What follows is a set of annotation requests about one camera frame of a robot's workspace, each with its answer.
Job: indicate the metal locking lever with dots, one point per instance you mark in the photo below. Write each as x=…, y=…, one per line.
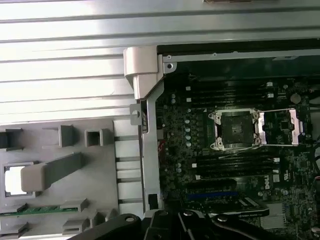
x=240, y=149

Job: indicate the grey parts rack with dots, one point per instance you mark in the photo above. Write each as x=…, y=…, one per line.
x=75, y=187

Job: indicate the CPU socket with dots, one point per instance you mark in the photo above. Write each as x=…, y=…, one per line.
x=233, y=128

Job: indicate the metal socket cover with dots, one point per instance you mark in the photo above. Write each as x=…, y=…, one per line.
x=294, y=125

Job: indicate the beige plastic case corner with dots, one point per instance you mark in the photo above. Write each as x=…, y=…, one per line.
x=140, y=62

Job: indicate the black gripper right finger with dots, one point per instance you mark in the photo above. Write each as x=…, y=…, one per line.
x=197, y=227

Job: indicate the round coin cell battery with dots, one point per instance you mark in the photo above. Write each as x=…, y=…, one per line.
x=296, y=98

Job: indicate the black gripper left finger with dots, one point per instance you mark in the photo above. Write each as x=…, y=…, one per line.
x=160, y=227

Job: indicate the green motherboard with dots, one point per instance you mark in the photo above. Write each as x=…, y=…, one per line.
x=180, y=140

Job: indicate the black RAM slot bank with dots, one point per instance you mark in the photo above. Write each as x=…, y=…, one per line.
x=235, y=167
x=225, y=93

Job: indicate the green RAM stick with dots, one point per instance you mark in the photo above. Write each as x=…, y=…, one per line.
x=42, y=210

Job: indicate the CPU silver top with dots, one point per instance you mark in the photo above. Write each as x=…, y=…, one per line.
x=13, y=180

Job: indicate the silver chipset heatsink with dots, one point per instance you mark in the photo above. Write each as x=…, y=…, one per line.
x=273, y=222

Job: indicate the black graphics card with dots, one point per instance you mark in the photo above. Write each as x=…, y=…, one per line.
x=250, y=207

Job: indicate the black open PC case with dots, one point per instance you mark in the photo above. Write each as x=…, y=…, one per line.
x=150, y=150

